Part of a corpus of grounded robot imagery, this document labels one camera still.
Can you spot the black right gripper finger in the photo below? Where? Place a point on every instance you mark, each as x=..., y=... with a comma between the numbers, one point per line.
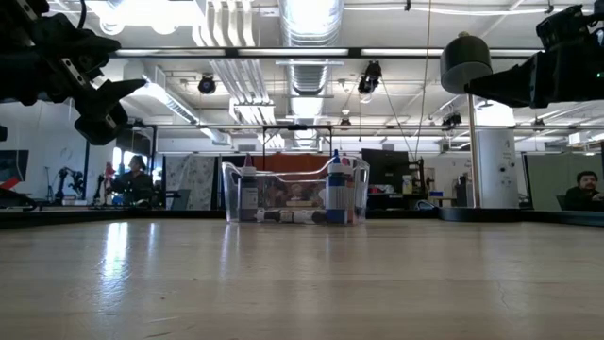
x=516, y=94
x=509, y=71

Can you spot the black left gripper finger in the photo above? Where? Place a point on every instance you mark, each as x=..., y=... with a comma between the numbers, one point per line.
x=99, y=127
x=120, y=90

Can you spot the small vial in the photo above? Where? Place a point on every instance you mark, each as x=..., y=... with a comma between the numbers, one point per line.
x=248, y=193

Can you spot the small black food coloring bottle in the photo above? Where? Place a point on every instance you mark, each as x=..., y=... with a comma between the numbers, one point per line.
x=267, y=216

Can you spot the large blue food coloring bottle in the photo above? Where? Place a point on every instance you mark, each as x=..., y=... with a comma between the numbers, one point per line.
x=336, y=193

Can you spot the background black robot rig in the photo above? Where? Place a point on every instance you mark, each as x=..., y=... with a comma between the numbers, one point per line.
x=71, y=184

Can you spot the person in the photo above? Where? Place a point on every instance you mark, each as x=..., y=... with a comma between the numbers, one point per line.
x=585, y=193
x=134, y=181

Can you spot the white round column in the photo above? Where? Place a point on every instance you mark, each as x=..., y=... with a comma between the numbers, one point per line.
x=498, y=165

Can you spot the black monitor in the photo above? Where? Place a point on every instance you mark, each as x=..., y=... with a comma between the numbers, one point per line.
x=384, y=167

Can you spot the clear plastic bin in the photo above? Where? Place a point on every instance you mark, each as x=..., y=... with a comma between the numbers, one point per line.
x=292, y=189

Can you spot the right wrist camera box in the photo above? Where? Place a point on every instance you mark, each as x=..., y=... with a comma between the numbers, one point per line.
x=564, y=26

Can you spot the hanging black ceiling camera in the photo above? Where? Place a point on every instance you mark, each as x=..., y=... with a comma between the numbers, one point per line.
x=206, y=85
x=369, y=78

